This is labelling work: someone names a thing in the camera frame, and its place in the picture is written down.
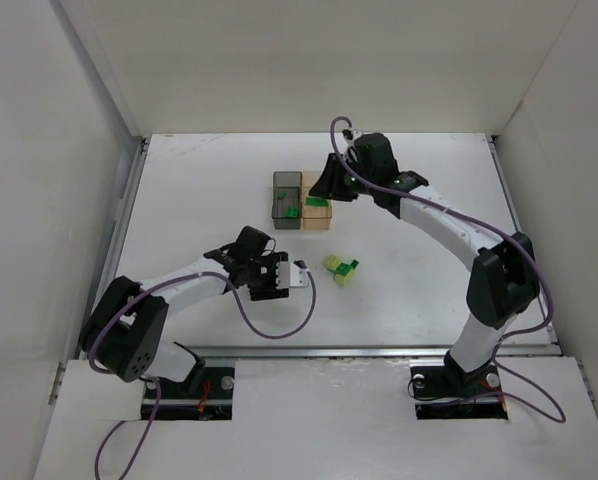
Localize dark green lego brick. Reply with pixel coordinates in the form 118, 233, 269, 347
306, 197, 329, 208

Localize dark green square lego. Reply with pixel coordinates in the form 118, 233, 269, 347
285, 207, 300, 219

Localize light green lego stack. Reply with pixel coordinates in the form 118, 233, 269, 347
323, 255, 356, 287

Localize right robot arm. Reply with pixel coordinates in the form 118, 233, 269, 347
310, 127, 540, 398

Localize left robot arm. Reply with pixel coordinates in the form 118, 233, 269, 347
78, 226, 292, 383

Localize orange transparent container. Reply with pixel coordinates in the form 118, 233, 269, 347
301, 171, 332, 231

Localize grey transparent container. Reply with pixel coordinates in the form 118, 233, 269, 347
271, 171, 302, 230

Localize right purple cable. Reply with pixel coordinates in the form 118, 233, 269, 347
330, 116, 566, 424

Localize purple cable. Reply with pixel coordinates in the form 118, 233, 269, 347
330, 116, 566, 424
88, 259, 318, 480

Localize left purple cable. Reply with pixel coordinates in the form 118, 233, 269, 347
88, 259, 318, 480

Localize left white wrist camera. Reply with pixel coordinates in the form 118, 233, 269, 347
275, 261, 309, 290

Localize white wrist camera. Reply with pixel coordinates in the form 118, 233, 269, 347
275, 261, 309, 290
341, 128, 363, 143

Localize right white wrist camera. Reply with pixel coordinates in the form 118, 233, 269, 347
341, 128, 363, 143

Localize metal table rail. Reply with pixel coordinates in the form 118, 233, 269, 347
198, 347, 455, 360

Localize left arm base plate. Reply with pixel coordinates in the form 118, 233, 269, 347
155, 359, 236, 421

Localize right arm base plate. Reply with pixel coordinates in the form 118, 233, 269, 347
407, 365, 508, 420

